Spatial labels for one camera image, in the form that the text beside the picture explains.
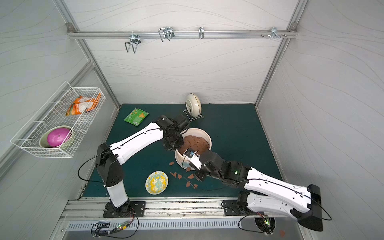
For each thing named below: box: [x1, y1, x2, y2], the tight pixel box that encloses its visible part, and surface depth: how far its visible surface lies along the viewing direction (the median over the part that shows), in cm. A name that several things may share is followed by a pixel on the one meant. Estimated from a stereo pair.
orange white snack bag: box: [66, 92, 102, 117], surface depth 73 cm
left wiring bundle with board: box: [90, 206, 140, 239], surface depth 69 cm
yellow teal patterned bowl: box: [144, 170, 169, 196], surface depth 82 cm
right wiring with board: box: [238, 211, 273, 235], surface depth 72 cm
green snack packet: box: [124, 108, 150, 127], surface depth 113 cm
